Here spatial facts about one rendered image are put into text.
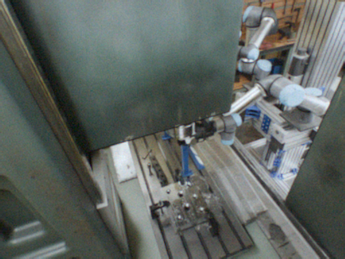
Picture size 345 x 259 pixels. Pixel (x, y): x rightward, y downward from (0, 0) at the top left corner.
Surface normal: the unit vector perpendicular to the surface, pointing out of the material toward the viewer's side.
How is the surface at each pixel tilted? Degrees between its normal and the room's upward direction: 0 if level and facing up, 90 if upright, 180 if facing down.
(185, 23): 90
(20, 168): 90
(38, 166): 90
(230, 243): 0
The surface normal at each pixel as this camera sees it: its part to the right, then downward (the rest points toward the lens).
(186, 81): 0.33, 0.59
